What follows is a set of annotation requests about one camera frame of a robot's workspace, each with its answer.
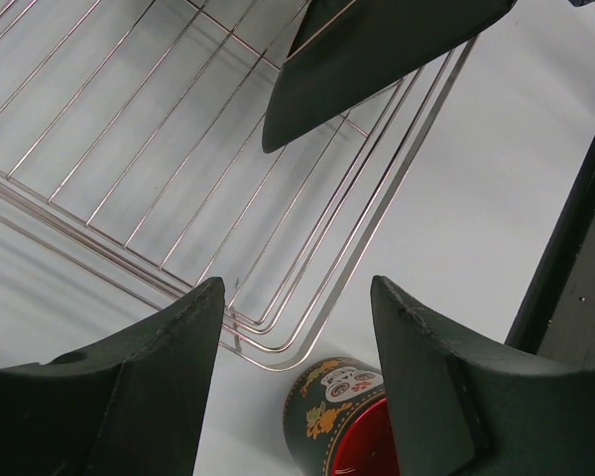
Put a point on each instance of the red and black mug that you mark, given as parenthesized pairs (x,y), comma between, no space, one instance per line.
(336,420)

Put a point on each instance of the metal wire dish rack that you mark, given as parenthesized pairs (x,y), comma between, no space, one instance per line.
(132,169)

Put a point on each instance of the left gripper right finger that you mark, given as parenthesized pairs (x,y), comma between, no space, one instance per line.
(461,403)

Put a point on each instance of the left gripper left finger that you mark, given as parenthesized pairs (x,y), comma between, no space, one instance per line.
(131,403)

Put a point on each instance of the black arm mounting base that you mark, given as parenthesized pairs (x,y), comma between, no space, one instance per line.
(556,319)

